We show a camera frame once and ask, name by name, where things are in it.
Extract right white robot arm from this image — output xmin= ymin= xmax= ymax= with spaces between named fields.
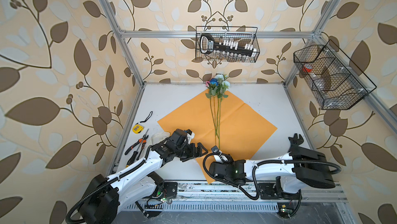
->
xmin=203 ymin=146 xmax=342 ymax=200

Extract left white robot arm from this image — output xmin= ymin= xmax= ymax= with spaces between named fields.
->
xmin=65 ymin=129 xmax=208 ymax=224

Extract clear bottle red cap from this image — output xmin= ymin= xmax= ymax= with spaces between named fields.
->
xmin=303 ymin=64 xmax=331 ymax=92

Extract right black wire basket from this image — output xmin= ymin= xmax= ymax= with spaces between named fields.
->
xmin=294 ymin=40 xmax=377 ymax=110

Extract dark pink fake rose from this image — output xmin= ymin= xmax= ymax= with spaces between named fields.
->
xmin=205 ymin=79 xmax=218 ymax=139

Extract orange wrapping paper sheet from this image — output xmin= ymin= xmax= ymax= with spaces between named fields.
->
xmin=157 ymin=88 xmax=278 ymax=184

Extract white ribbon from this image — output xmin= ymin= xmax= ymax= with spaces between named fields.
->
xmin=151 ymin=132 xmax=171 ymax=145

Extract black wire basket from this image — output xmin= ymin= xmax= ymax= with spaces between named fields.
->
xmin=195 ymin=25 xmax=260 ymax=63
xmin=294 ymin=40 xmax=377 ymax=110

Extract red handled pliers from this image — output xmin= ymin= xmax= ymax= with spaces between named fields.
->
xmin=124 ymin=131 xmax=149 ymax=155

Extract back black wire basket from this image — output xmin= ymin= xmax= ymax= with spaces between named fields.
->
xmin=195 ymin=25 xmax=260 ymax=63

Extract pale blue fake flower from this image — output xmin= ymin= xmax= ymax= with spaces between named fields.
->
xmin=215 ymin=74 xmax=230 ymax=131

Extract black adjustable wrench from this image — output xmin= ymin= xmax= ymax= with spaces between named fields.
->
xmin=288 ymin=134 xmax=304 ymax=146

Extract yellow tape measure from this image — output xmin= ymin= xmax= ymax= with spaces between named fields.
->
xmin=132 ymin=111 xmax=153 ymax=134

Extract black socket wrench set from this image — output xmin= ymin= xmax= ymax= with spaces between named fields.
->
xmin=196 ymin=33 xmax=260 ymax=59

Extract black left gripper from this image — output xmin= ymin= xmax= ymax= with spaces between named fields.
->
xmin=175 ymin=142 xmax=210 ymax=161

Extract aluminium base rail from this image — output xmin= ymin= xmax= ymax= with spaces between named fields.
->
xmin=118 ymin=179 xmax=347 ymax=213

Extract dark blue fake rose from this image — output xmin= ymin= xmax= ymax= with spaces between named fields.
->
xmin=208 ymin=78 xmax=219 ymax=139

